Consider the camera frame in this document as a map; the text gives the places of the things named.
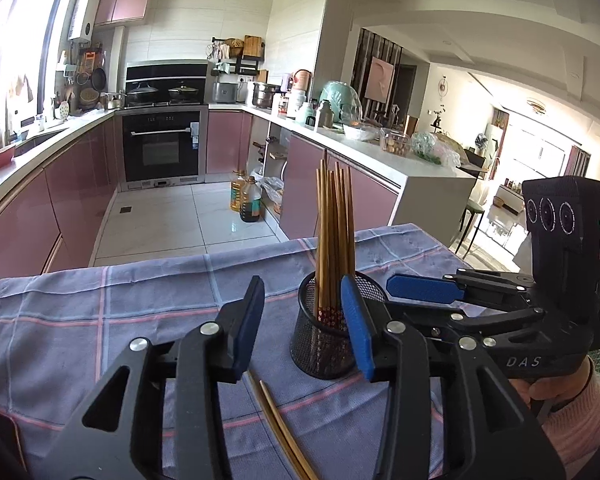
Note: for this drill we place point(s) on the black wok with lid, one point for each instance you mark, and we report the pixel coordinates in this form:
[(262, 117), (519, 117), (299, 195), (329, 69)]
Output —
[(142, 95)]

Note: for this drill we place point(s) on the person's right hand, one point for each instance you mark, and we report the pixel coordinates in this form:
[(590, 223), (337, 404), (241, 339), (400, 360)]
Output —
[(545, 391)]

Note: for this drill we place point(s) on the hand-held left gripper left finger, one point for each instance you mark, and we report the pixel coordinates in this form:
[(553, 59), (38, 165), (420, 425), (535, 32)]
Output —
[(247, 330)]

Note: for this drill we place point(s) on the kitchen window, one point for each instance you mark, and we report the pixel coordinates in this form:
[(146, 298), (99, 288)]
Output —
[(20, 35)]

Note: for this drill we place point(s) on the black pan with glass lid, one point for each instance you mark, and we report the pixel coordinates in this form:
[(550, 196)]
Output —
[(183, 94)]

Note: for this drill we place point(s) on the clear plastic bag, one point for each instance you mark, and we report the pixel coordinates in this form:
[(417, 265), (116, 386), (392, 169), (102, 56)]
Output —
[(432, 147)]

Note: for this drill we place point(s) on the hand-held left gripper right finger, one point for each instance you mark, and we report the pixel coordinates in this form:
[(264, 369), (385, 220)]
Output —
[(360, 330)]

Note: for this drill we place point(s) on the black built-in oven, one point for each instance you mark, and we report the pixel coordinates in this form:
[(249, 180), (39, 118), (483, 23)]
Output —
[(160, 150)]

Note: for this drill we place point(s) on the black wall rack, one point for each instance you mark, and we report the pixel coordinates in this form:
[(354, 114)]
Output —
[(247, 66)]

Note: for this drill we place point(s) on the mint green appliance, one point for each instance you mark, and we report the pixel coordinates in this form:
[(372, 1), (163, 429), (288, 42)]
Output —
[(337, 97)]

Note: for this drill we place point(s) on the pink wall picture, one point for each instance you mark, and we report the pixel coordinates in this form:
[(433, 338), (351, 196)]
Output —
[(381, 77)]

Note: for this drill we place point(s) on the person's right forearm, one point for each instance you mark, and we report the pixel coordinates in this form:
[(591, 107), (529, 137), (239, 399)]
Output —
[(580, 425)]

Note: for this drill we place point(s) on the pink kettle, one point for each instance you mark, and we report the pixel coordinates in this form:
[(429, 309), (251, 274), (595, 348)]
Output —
[(302, 82)]

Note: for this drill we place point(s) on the steel thermos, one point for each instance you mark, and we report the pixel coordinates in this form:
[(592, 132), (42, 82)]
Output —
[(326, 116)]

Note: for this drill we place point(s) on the bunch of wooden chopsticks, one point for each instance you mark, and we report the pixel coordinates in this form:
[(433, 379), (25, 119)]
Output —
[(325, 240)]

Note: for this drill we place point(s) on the yellow oil bottle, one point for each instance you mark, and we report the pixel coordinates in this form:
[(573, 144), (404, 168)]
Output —
[(237, 195)]

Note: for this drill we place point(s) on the hanging black frying pan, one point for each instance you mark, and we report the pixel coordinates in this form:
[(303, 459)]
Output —
[(98, 80)]

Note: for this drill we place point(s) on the black mesh utensil holder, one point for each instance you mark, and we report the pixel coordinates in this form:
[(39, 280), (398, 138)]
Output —
[(320, 345)]

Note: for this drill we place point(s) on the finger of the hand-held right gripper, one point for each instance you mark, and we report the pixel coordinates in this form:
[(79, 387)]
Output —
[(420, 289), (505, 321)]

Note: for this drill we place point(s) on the clear plastic food container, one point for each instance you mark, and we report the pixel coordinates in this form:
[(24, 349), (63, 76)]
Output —
[(395, 144)]

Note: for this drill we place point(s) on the wall clock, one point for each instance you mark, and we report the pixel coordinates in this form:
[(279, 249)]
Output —
[(445, 89)]

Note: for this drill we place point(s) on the white spotted cup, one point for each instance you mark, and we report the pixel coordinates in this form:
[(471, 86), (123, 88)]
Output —
[(64, 109)]

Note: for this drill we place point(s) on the white water heater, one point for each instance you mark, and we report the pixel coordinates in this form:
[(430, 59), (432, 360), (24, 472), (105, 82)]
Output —
[(84, 15)]

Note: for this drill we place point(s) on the pink base cabinet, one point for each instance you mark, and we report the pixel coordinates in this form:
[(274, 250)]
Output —
[(310, 195), (70, 190)]

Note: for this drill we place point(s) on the white bowl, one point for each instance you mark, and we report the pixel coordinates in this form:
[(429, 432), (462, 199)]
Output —
[(360, 132)]

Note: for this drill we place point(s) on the steel stock pot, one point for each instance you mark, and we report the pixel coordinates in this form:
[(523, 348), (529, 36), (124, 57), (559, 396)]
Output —
[(262, 96)]

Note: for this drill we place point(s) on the dark oil bottle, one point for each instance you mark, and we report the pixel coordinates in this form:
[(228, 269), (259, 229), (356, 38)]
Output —
[(251, 205)]

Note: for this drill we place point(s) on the black range hood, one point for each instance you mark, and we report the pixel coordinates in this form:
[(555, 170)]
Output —
[(165, 71)]

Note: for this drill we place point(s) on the wooden cutting board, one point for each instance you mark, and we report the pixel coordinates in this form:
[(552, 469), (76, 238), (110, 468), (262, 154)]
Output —
[(253, 46)]

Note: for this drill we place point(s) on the blue-grey checked tablecloth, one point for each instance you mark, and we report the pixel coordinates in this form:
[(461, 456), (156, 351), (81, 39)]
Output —
[(130, 310)]

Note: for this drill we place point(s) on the pink bowl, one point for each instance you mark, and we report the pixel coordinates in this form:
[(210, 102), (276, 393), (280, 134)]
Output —
[(0, 157)]

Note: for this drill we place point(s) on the grey rice cooker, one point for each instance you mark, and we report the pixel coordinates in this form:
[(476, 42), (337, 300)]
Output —
[(225, 93)]

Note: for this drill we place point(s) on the green stool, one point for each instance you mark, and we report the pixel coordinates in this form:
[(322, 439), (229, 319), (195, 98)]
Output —
[(472, 207)]

